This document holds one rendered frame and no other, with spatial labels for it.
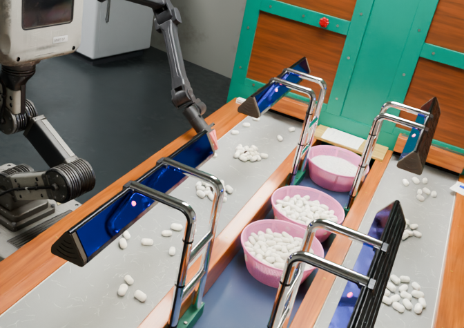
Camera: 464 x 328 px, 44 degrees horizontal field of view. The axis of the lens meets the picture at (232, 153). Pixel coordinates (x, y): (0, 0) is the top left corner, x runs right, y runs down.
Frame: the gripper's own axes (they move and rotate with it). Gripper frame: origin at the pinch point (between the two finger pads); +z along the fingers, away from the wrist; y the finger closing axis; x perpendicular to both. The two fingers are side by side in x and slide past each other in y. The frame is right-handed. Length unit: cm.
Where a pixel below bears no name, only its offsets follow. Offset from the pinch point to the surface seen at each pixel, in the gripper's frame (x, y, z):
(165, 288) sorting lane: -14, -83, 20
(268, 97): -37.5, -10.1, -5.1
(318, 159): -21.5, 27.0, 30.4
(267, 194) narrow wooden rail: -19.8, -20.6, 23.2
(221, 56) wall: 119, 279, -51
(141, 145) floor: 117, 107, -23
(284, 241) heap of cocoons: -27, -40, 36
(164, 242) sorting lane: -7, -65, 12
